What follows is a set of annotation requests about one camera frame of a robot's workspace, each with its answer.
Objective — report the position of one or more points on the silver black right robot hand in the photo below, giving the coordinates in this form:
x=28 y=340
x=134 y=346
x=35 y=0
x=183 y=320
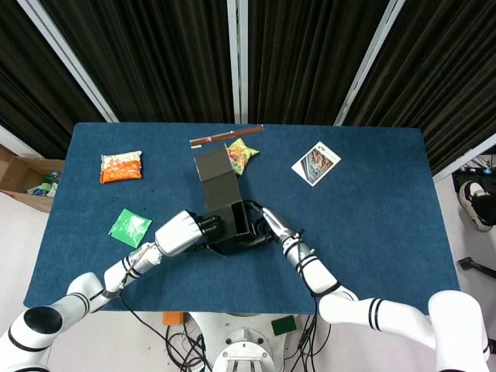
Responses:
x=277 y=226

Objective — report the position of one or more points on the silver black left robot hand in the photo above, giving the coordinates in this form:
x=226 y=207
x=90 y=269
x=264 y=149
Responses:
x=178 y=232

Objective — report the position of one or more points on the black cardboard box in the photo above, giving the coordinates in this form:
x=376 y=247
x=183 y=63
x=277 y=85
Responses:
x=219 y=182

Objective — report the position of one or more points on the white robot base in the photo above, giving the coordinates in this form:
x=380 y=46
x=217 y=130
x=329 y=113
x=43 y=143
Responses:
x=244 y=348

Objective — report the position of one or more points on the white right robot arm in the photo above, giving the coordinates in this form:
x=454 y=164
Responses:
x=317 y=275

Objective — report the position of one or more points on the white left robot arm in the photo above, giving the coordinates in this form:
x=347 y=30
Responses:
x=116 y=271

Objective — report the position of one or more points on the green foil packet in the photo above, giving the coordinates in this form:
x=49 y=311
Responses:
x=129 y=228

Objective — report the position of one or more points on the white bordered photo card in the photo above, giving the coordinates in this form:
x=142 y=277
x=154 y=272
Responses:
x=315 y=163

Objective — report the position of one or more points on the yellow green snack bag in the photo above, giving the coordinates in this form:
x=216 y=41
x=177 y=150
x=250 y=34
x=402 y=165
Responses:
x=242 y=155

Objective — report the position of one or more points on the orange block on base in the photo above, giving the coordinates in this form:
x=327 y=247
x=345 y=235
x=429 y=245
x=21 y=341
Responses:
x=172 y=317

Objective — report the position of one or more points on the orange white snack packet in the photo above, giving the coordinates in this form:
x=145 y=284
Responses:
x=121 y=168

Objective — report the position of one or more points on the blue felt table mat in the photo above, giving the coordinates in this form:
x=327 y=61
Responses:
x=368 y=217

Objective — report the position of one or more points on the green block on base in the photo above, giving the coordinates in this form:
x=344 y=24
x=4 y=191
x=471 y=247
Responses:
x=283 y=325

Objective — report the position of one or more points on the long brown chopstick sleeve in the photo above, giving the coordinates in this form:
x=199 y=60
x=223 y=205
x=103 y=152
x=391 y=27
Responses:
x=226 y=136

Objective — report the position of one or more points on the brown cardboard carton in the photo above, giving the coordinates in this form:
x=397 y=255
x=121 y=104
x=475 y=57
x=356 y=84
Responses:
x=19 y=174

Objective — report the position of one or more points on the black pleated curtain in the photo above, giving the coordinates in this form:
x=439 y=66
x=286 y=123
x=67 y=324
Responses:
x=445 y=77
x=23 y=77
x=310 y=58
x=155 y=58

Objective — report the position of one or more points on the black white sneaker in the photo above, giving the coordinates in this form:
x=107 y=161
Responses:
x=478 y=205

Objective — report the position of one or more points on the black floor stand foot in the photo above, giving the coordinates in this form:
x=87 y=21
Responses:
x=478 y=268

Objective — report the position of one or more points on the white metal frame post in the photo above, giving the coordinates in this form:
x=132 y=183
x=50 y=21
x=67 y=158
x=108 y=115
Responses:
x=15 y=140
x=66 y=54
x=465 y=157
x=368 y=58
x=237 y=58

